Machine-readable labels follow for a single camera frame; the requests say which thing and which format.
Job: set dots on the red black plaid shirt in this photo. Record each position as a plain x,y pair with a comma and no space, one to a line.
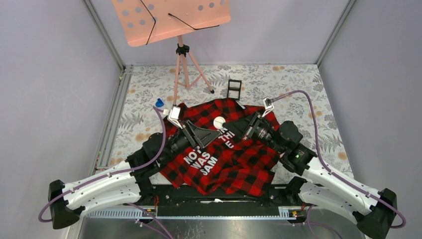
228,163

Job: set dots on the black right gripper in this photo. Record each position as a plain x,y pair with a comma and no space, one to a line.
243,127

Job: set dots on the small round brooch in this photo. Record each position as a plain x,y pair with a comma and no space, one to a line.
218,122

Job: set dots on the black brooch holder frame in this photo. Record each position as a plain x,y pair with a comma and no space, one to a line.
234,89

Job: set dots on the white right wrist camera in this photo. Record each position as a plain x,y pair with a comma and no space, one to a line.
268,105

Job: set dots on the pink music stand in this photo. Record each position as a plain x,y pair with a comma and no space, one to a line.
148,21

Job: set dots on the small blue plastic object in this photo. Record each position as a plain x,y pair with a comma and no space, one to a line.
159,103

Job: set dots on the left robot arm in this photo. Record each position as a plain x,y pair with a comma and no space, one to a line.
127,181

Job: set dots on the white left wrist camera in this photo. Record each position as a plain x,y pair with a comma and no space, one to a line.
173,116

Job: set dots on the floral patterned table mat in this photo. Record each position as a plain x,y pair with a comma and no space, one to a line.
303,101

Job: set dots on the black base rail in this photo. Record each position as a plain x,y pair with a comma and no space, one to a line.
185,201

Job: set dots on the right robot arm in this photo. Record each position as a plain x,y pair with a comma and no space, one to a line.
371,210

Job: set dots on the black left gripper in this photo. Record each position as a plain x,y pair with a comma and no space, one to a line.
203,136

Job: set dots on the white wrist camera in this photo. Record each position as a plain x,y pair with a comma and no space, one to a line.
268,105
173,116

